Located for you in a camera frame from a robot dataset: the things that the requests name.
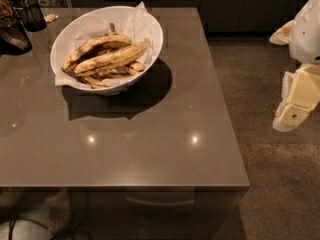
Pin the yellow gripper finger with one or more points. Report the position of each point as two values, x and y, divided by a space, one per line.
304 95

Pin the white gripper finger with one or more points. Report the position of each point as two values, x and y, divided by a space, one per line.
286 87

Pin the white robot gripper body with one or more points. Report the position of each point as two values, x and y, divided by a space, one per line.
306 34

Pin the small banana at right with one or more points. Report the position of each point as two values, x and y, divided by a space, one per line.
134 68

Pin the long front spotted banana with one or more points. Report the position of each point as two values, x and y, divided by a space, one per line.
113 59

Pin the white ceramic bowl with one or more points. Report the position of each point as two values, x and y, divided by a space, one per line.
136 22

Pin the white paper bowl liner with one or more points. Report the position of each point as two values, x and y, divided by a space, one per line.
106 50

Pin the bottom banana in bowl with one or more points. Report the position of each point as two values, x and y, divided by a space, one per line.
92 82

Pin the upper spotted ripe banana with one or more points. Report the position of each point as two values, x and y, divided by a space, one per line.
109 40

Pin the brown table cabinet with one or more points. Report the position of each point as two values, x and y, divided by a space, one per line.
159 161

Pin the small wrapper on table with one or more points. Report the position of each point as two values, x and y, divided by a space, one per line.
51 17

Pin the black mesh pen cup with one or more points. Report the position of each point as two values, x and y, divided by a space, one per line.
31 16

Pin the dark object at left edge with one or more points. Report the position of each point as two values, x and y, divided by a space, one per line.
13 38

